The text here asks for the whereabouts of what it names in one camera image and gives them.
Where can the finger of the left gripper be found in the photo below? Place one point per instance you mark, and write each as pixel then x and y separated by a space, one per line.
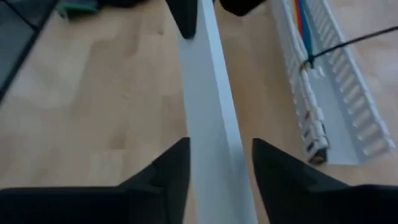
pixel 239 7
pixel 185 18

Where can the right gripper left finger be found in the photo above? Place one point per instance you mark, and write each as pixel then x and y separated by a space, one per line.
pixel 124 205

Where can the white duct cover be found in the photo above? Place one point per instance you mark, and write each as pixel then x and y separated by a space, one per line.
pixel 211 109

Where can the black aluminium table frame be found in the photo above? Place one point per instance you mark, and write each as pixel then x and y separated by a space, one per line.
pixel 18 46

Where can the grey green glove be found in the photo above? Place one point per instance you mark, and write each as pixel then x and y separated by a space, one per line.
pixel 77 7

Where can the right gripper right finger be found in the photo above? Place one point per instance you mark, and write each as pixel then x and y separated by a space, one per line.
pixel 311 202

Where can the black zip tie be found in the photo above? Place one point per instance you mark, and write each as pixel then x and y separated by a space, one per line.
pixel 348 42

